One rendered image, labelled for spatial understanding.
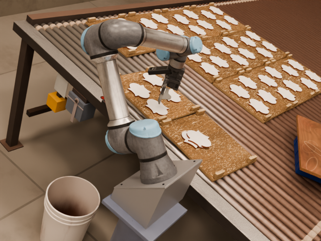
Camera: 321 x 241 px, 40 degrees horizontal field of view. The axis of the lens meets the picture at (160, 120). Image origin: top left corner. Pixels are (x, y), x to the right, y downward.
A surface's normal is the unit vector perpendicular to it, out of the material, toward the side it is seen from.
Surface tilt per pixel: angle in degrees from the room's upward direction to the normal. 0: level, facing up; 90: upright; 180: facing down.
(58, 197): 87
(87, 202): 87
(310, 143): 0
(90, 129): 0
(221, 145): 0
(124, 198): 90
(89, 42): 90
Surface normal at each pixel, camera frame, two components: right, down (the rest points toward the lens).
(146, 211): -0.58, 0.32
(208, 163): 0.32, -0.76
